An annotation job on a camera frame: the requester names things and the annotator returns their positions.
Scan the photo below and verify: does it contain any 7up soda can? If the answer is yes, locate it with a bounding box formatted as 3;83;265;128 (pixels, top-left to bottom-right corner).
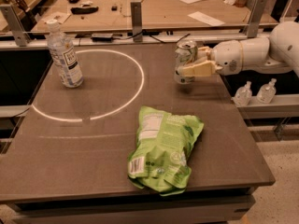
174;39;197;84

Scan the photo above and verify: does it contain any black tool on back table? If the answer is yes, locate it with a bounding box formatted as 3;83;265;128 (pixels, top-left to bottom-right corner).
71;6;99;15

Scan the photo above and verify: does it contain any black power adapter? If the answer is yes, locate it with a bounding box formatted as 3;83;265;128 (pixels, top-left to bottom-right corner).
92;34;113;42

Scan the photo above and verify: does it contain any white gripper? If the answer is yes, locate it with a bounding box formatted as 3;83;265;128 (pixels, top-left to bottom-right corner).
178;40;242;77

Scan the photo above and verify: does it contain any clear sanitizer bottle left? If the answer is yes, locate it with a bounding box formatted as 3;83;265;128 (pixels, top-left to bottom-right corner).
234;81;252;106

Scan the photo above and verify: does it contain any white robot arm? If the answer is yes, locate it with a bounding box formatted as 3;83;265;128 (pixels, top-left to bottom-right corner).
177;21;299;77

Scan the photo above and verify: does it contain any clear sanitizer bottle right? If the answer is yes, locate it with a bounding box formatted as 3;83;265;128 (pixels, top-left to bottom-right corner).
257;78;277;104

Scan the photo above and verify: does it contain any metal bracket post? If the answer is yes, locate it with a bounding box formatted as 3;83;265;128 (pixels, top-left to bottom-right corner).
0;4;31;47
244;0;267;38
131;1;142;42

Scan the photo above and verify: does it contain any small black block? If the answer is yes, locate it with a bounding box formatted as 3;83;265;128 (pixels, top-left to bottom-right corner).
111;6;118;11

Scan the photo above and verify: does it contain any green rice chip bag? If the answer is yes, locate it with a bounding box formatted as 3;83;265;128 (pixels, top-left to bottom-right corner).
127;106;204;196

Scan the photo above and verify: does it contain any clear sanitizer bottle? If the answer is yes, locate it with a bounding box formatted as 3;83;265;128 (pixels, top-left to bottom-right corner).
257;78;277;104
234;81;252;106

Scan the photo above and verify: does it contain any small white paper sheet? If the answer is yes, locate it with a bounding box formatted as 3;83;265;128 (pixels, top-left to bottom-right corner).
189;11;224;26

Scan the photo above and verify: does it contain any paper note left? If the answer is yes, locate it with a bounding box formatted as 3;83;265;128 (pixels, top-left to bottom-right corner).
42;11;71;24

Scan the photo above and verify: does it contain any clear plastic water bottle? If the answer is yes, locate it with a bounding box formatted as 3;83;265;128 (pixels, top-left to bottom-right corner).
47;19;83;88

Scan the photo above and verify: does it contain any middle metal bracket post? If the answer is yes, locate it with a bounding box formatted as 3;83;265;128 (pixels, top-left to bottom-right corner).
131;1;142;42

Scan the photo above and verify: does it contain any left metal bracket post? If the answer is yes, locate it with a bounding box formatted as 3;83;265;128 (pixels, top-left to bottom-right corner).
0;4;31;47

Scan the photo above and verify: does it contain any right metal bracket post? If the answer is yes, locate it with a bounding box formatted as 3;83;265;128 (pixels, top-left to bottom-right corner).
244;0;267;38

